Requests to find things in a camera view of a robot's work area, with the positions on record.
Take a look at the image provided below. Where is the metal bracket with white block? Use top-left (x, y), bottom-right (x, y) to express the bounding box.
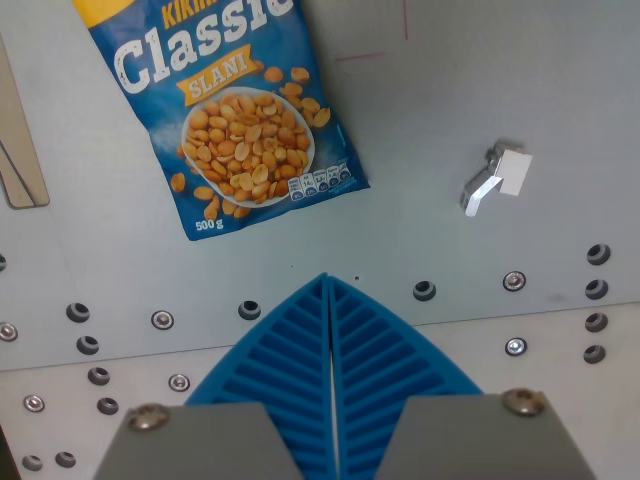
top-left (458, 139), bottom-right (534, 218)

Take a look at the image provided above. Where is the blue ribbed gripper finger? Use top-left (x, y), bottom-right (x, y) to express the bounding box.
top-left (92, 272), bottom-right (342, 480)
top-left (327, 274), bottom-right (599, 480)

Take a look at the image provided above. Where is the light wooden board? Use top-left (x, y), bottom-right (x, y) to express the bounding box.
top-left (0, 31), bottom-right (51, 211)

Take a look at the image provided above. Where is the blue salted peanuts bag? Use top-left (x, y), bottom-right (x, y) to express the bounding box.
top-left (72, 0), bottom-right (372, 242)

